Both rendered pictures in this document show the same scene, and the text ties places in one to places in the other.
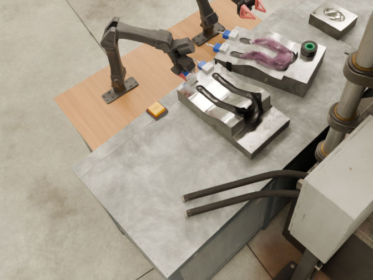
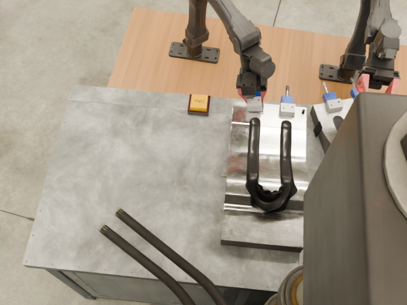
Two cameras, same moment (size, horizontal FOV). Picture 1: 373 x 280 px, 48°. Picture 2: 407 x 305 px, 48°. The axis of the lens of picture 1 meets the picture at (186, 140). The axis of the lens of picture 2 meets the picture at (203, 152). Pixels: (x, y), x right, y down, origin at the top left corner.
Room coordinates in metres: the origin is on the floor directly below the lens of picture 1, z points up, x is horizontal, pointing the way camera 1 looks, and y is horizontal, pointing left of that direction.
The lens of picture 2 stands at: (0.55, -0.49, 2.27)
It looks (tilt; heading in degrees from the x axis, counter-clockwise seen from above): 63 degrees down; 40
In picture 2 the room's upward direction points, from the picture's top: straight up
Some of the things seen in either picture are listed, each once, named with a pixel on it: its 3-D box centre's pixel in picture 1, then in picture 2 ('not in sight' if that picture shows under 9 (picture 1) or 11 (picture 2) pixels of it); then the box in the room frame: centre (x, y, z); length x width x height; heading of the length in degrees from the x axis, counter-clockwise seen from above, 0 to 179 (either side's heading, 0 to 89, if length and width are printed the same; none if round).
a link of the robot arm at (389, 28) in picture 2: not in sight; (385, 34); (1.57, -0.32, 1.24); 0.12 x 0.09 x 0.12; 29
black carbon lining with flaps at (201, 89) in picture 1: (230, 95); (271, 160); (1.19, -0.24, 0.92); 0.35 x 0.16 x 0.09; 34
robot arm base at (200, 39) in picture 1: (208, 29); (347, 69); (1.73, -0.23, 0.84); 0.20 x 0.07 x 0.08; 119
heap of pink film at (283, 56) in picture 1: (267, 50); not in sight; (1.44, -0.48, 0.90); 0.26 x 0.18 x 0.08; 51
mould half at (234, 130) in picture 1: (231, 104); (266, 170); (1.17, -0.24, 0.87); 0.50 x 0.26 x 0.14; 34
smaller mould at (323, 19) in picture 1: (332, 19); not in sight; (1.64, -0.90, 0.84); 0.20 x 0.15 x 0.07; 34
